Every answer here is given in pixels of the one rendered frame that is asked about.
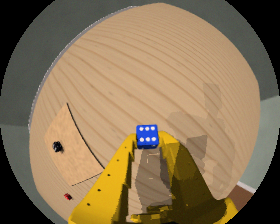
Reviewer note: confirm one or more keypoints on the blue die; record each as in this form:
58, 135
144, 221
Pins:
147, 136

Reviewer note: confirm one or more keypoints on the red die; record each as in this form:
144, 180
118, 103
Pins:
67, 196

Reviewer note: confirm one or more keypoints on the black die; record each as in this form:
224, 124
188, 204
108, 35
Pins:
57, 146

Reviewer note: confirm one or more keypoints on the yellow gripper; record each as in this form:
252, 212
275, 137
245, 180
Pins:
192, 201

